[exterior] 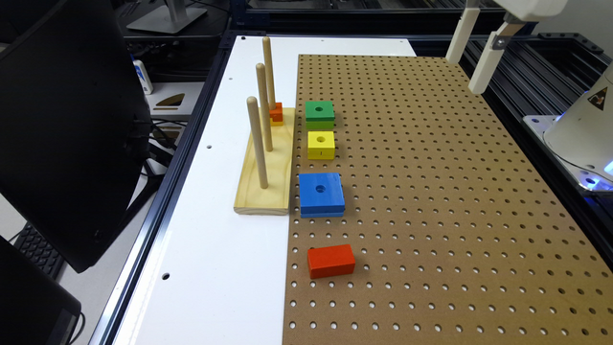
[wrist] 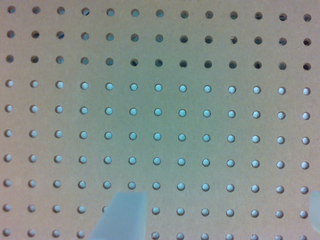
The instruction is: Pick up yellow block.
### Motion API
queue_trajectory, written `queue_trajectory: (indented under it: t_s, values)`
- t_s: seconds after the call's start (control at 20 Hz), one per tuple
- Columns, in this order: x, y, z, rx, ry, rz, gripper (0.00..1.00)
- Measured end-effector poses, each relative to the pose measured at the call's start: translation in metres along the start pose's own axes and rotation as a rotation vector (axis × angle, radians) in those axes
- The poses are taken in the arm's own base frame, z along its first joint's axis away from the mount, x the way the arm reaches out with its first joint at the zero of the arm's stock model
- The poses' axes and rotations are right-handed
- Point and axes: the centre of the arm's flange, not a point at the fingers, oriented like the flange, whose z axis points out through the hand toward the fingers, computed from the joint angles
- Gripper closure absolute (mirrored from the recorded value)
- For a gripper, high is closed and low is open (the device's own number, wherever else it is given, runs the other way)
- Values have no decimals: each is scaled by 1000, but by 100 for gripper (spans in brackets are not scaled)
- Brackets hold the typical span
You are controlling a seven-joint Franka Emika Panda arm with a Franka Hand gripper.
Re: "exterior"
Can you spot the blue wooden block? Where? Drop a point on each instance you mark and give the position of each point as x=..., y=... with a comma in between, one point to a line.
x=321, y=195

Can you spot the brown pegboard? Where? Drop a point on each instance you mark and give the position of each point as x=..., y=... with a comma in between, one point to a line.
x=457, y=238

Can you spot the red wooden block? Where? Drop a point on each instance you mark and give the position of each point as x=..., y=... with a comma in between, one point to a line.
x=330, y=261

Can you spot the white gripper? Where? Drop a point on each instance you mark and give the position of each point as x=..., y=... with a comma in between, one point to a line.
x=525, y=10

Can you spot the silver monitor stand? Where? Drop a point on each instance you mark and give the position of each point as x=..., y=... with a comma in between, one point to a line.
x=170, y=18

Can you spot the yellow wooden block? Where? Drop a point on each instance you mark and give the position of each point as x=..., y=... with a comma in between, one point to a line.
x=320, y=145

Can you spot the rear wooden peg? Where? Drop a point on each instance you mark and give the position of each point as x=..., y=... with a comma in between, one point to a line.
x=269, y=72

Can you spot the white blue bottle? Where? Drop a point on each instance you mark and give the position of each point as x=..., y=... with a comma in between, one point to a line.
x=143, y=76

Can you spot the green wooden block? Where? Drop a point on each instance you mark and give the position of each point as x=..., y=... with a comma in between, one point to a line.
x=319, y=115

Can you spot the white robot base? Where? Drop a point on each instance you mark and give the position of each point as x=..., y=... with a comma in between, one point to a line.
x=581, y=137

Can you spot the small yellow block under orange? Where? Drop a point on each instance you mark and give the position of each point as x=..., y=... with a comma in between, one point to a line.
x=276, y=123

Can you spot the small orange wooden block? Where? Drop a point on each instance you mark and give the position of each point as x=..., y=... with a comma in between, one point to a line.
x=276, y=114

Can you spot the middle wooden peg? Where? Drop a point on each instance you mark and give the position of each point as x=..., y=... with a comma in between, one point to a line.
x=264, y=106

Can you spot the black monitor corner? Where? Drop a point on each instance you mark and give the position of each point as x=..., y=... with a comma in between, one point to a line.
x=35, y=309

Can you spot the wooden peg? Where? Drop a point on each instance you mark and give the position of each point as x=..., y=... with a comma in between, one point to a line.
x=264, y=106
x=254, y=118
x=269, y=72

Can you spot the front wooden peg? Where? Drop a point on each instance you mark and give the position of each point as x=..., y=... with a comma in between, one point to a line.
x=254, y=118

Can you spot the large black monitor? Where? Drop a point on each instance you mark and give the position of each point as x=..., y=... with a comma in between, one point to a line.
x=74, y=124

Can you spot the black keyboard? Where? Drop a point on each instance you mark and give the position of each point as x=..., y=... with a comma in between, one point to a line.
x=39, y=251

